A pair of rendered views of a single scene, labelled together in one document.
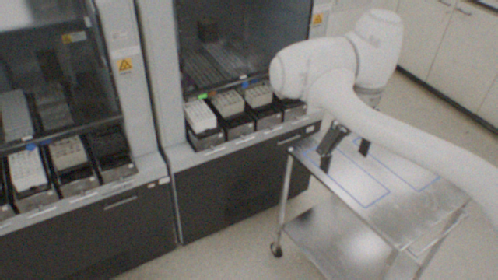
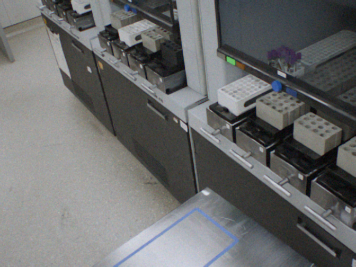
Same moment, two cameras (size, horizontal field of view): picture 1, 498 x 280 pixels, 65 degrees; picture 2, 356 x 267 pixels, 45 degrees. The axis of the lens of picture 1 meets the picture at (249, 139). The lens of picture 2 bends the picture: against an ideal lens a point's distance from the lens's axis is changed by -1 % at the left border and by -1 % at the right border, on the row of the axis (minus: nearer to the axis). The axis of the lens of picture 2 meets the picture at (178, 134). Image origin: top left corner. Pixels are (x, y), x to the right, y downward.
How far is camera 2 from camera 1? 158 cm
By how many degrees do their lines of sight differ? 68
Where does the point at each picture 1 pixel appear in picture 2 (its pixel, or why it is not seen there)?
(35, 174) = (126, 33)
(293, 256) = not seen: outside the picture
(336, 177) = (143, 254)
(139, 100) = (188, 21)
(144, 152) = (193, 87)
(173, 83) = (213, 22)
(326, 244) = not seen: outside the picture
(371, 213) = not seen: outside the picture
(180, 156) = (198, 114)
